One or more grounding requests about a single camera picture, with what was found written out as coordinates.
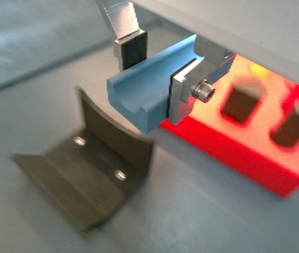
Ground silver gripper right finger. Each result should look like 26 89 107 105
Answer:
167 36 237 125

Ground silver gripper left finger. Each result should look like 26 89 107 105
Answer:
95 0 149 70

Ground blue arch block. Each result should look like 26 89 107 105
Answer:
107 36 199 132

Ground red peg board base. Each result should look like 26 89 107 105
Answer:
162 56 299 198

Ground black curved fixture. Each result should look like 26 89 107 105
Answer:
14 91 154 231

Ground brown rounded triangular peg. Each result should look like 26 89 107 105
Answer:
222 81 265 125

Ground yellow cylinder peg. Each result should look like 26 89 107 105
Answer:
250 63 272 79

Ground brown hexagonal peg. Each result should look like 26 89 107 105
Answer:
270 103 299 148

